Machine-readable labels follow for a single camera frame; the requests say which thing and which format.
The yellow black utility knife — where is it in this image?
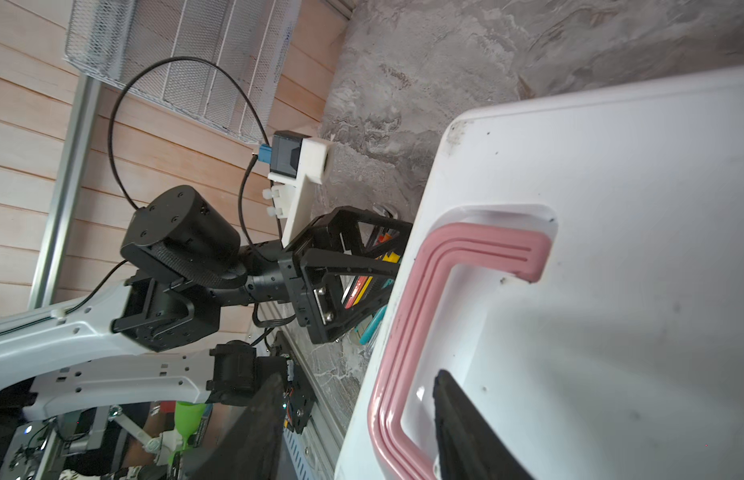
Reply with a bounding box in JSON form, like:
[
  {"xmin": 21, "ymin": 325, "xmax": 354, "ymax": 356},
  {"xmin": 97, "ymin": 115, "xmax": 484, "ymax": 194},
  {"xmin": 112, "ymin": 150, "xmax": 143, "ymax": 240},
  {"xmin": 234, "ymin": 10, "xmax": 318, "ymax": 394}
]
[{"xmin": 379, "ymin": 251, "xmax": 401, "ymax": 264}]

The white wire mesh shelf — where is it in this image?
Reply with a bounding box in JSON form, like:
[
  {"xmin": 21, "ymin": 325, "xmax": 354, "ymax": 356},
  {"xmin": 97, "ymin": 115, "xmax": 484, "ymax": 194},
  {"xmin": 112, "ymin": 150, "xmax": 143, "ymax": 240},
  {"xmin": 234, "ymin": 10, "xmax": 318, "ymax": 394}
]
[{"xmin": 65, "ymin": 0, "xmax": 301, "ymax": 144}]

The pink tool box handle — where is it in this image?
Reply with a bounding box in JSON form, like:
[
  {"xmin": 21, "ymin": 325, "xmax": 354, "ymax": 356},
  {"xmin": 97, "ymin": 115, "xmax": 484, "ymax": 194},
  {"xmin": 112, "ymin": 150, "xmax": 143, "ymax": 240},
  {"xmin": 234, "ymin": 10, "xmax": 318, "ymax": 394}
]
[{"xmin": 367, "ymin": 223, "xmax": 552, "ymax": 479}]

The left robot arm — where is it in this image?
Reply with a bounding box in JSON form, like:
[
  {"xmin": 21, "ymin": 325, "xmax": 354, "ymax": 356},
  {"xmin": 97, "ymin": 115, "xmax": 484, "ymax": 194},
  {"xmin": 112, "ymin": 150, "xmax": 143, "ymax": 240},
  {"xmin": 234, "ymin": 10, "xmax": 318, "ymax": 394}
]
[{"xmin": 0, "ymin": 185, "xmax": 412, "ymax": 413}]

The teal utility knife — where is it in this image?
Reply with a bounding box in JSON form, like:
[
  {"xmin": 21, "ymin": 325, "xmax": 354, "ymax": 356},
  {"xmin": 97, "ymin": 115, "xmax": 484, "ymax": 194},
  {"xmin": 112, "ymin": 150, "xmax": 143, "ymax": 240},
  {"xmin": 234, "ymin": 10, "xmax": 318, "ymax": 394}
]
[{"xmin": 360, "ymin": 306, "xmax": 387, "ymax": 345}]

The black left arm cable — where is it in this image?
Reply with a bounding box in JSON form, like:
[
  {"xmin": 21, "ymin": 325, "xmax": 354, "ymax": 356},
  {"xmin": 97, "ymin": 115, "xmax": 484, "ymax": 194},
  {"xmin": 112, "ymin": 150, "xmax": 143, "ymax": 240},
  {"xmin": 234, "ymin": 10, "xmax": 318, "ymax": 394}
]
[{"xmin": 106, "ymin": 56, "xmax": 286, "ymax": 253}]

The red screwdriver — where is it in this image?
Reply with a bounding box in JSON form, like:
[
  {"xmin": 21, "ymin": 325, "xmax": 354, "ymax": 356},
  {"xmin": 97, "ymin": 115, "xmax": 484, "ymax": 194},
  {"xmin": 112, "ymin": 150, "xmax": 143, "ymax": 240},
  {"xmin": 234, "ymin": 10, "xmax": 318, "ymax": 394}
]
[{"xmin": 345, "ymin": 276, "xmax": 371, "ymax": 309}]

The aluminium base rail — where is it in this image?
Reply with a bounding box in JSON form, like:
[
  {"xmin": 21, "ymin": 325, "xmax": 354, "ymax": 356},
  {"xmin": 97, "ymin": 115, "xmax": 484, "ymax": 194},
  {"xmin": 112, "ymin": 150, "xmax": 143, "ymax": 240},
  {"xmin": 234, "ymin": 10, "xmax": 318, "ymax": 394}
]
[{"xmin": 269, "ymin": 321, "xmax": 373, "ymax": 479}]

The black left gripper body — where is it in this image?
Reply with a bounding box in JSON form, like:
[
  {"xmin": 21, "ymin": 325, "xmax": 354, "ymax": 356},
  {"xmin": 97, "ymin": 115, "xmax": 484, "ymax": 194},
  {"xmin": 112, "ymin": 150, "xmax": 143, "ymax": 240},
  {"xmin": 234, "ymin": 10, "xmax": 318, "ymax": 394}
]
[{"xmin": 281, "ymin": 207, "xmax": 413, "ymax": 344}]

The aluminium frame rail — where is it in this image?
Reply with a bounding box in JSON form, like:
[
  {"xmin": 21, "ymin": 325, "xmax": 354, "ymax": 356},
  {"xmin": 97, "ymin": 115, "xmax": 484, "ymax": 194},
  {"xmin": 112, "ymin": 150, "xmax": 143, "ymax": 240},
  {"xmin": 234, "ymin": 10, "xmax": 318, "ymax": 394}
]
[{"xmin": 29, "ymin": 74, "xmax": 102, "ymax": 309}]

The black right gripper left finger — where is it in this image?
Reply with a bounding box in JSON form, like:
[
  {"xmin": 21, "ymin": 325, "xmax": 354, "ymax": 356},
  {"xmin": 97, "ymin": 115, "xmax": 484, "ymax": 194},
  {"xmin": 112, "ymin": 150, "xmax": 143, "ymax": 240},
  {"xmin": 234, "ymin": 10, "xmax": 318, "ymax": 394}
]
[{"xmin": 191, "ymin": 374, "xmax": 286, "ymax": 480}]

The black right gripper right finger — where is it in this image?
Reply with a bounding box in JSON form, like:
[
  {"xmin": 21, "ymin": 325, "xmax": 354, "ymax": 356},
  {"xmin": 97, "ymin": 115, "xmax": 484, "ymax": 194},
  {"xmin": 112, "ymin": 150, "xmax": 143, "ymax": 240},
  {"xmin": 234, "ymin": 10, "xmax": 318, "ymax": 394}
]
[{"xmin": 433, "ymin": 370, "xmax": 531, "ymax": 479}]

